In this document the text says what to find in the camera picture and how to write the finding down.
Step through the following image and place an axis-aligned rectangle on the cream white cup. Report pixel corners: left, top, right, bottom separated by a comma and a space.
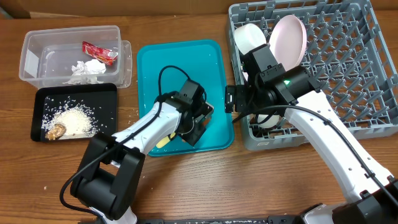
257, 114, 280, 129

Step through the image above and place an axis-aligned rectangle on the cream white bowl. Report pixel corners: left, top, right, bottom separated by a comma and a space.
234, 24, 267, 55

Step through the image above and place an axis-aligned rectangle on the pink round plate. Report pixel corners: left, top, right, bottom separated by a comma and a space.
269, 15, 307, 71

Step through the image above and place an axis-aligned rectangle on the white tissue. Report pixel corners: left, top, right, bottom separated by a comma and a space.
64, 59, 106, 85

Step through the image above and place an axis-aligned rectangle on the brown shiitake mushroom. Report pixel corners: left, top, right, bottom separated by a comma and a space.
45, 124, 67, 141

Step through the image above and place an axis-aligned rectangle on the pink bowl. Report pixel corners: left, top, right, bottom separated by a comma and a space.
243, 72, 248, 81

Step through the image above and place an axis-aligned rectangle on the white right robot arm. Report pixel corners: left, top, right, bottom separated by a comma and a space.
225, 44, 397, 224

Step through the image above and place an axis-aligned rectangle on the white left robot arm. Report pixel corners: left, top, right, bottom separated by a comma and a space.
67, 80, 213, 223

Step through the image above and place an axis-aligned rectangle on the grey dishwasher rack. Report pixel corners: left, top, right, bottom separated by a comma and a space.
227, 0, 397, 139

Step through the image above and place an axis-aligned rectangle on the clear plastic waste bin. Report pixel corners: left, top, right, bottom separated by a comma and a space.
19, 26, 132, 89

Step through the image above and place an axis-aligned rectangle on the yellow plastic spoon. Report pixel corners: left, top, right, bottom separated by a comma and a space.
156, 133, 175, 149

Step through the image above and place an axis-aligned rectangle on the teal serving tray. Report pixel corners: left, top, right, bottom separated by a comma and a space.
137, 40, 234, 157

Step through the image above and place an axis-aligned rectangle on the pile of white rice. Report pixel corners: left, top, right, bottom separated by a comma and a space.
41, 95, 100, 141

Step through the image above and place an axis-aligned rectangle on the black plastic tray bin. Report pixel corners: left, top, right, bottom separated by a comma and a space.
30, 83, 118, 142

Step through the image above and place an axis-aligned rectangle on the black rail at table edge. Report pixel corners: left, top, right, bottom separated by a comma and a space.
137, 215, 305, 224

